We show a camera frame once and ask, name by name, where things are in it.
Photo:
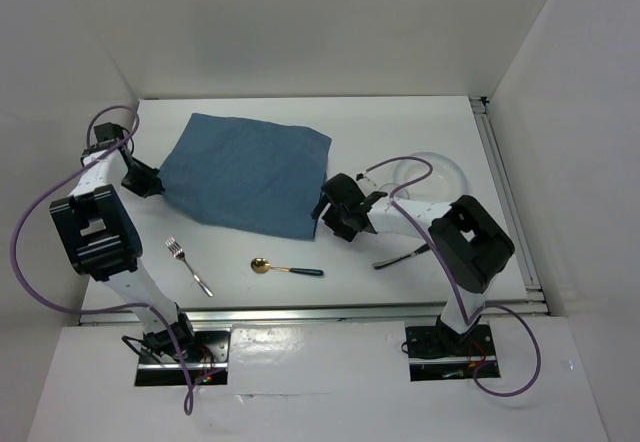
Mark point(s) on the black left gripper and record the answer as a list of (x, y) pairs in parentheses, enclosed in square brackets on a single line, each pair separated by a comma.
[(145, 187)]

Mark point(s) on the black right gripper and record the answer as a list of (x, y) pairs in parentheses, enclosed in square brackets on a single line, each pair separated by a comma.
[(344, 231)]

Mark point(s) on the blue cloth napkin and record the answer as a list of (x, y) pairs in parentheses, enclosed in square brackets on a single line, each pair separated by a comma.
[(249, 175)]

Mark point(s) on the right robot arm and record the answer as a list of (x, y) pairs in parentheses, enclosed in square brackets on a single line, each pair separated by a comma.
[(470, 246)]

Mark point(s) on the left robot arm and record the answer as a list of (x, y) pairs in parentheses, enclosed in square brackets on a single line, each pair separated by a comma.
[(101, 241)]

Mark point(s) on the clear plastic cup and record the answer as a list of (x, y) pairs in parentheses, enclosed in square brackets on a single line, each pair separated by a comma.
[(400, 190)]

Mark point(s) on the silver fork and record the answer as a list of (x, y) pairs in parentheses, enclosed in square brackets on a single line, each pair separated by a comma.
[(179, 254)]

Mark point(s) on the silver table knife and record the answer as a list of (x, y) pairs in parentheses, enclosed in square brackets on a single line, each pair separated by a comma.
[(387, 263)]

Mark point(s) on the clear glass plate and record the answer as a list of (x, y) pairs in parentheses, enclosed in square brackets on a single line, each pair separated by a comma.
[(446, 183)]

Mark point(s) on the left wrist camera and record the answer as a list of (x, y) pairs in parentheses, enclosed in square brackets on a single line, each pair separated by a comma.
[(108, 135)]

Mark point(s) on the gold spoon with dark handle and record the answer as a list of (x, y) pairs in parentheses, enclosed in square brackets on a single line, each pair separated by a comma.
[(262, 266)]

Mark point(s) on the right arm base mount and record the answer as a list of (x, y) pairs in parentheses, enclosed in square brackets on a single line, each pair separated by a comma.
[(431, 360)]

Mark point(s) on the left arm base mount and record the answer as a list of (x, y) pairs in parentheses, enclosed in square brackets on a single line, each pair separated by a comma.
[(207, 358)]

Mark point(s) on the aluminium rail frame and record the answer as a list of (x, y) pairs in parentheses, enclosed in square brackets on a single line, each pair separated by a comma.
[(536, 303)]

